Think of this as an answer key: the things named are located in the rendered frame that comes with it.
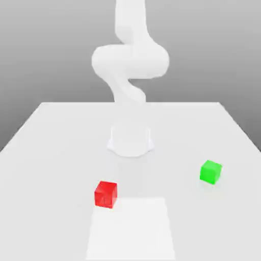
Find small red cube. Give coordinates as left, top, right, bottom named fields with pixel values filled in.
left=94, top=180, right=118, bottom=209

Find small green cube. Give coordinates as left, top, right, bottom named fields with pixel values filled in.
left=199, top=160, right=223, bottom=186

